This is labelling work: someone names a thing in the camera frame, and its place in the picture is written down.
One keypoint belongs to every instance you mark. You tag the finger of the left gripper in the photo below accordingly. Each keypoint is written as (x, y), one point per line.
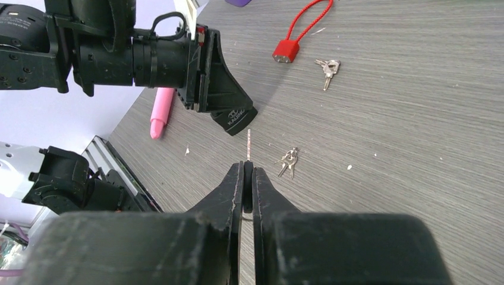
(221, 90)

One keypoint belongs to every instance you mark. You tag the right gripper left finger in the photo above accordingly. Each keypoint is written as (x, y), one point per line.
(199, 246)

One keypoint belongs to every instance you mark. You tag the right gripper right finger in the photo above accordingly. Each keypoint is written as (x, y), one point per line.
(295, 247)

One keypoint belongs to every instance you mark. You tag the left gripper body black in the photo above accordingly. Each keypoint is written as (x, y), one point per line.
(195, 52)

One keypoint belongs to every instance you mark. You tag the small silver key bunch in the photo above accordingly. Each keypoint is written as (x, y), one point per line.
(330, 68)

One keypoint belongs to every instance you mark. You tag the black Kaijing padlock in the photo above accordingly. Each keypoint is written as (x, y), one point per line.
(234, 121)

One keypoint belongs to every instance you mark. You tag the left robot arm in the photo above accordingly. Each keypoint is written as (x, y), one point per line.
(97, 43)

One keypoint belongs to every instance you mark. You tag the pink marker pen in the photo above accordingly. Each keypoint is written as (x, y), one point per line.
(160, 111)

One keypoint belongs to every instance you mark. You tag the small silver keys on table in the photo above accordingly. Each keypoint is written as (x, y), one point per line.
(288, 162)

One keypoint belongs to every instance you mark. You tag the purple plastic cone block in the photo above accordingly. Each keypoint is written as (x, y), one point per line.
(238, 3)

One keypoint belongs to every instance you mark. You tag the red cable padlock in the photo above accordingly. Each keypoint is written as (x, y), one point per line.
(287, 48)

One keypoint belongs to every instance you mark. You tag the aluminium frame rail front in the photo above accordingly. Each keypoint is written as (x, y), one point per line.
(101, 155)

